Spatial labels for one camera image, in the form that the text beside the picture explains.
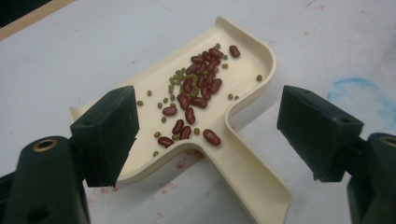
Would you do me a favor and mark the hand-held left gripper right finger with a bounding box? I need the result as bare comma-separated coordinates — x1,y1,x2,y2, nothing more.
276,85,365,183

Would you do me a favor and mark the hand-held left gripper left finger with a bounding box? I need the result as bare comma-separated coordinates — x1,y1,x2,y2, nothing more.
69,85,140,189

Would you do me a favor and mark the cream plastic dustpan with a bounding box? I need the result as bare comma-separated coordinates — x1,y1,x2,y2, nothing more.
68,16,293,224

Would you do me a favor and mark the pile of red and green beans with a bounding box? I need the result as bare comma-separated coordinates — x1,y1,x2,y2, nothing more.
135,42,263,159

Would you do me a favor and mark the wooden table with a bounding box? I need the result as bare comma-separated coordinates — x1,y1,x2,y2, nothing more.
0,0,77,42

